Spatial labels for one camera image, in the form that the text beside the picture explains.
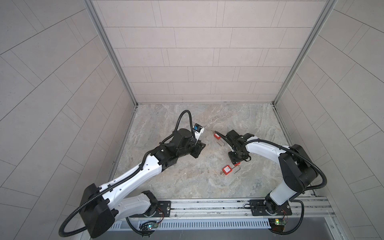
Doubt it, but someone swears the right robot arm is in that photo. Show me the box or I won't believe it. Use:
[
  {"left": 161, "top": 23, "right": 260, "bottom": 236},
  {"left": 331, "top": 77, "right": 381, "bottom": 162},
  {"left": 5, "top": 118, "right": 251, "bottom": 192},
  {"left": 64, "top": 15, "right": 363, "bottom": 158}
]
[{"left": 215, "top": 130, "right": 328, "bottom": 215}]

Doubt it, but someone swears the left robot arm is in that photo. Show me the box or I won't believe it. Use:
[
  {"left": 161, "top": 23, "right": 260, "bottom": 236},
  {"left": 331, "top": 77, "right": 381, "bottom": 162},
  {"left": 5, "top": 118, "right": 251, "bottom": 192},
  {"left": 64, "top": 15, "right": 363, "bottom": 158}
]
[{"left": 58, "top": 110, "right": 206, "bottom": 238}]

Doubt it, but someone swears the right green circuit board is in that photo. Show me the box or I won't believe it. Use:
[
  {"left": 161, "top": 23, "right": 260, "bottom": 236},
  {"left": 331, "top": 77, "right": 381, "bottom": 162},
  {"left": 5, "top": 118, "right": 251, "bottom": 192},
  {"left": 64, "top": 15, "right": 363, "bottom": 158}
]
[{"left": 269, "top": 219, "right": 287, "bottom": 233}]

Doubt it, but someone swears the green circuit board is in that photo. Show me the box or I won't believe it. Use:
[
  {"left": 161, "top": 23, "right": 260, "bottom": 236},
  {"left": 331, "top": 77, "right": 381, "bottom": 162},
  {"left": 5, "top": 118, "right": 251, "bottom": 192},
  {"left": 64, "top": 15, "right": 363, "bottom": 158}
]
[
  {"left": 269, "top": 219, "right": 287, "bottom": 233},
  {"left": 140, "top": 221, "right": 159, "bottom": 232}
]

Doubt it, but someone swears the left green circuit board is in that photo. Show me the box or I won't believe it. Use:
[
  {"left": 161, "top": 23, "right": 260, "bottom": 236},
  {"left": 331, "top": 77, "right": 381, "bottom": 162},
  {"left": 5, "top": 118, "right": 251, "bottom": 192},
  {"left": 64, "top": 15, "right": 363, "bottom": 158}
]
[{"left": 140, "top": 221, "right": 159, "bottom": 232}]

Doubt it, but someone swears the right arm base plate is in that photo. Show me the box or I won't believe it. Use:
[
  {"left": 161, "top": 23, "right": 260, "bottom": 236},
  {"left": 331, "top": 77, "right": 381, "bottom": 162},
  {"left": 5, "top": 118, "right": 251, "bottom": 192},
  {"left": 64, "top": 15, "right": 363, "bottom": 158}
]
[{"left": 248, "top": 199, "right": 292, "bottom": 216}]

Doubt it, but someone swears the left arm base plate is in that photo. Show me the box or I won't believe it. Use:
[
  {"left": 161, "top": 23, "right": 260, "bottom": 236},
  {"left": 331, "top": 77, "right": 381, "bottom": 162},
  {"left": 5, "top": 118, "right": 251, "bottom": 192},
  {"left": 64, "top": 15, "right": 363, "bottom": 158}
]
[{"left": 131, "top": 201, "right": 172, "bottom": 218}]

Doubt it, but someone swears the white slotted cable duct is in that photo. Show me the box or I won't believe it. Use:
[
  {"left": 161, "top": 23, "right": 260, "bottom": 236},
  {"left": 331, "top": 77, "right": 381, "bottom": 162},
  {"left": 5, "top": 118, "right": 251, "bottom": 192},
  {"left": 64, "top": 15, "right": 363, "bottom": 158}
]
[{"left": 107, "top": 219, "right": 271, "bottom": 231}]

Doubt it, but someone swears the aluminium mounting rail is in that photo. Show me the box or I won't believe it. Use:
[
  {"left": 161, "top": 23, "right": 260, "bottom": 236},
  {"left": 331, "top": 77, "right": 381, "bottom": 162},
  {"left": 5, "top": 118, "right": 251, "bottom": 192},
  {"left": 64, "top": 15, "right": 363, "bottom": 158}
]
[{"left": 84, "top": 196, "right": 336, "bottom": 222}]

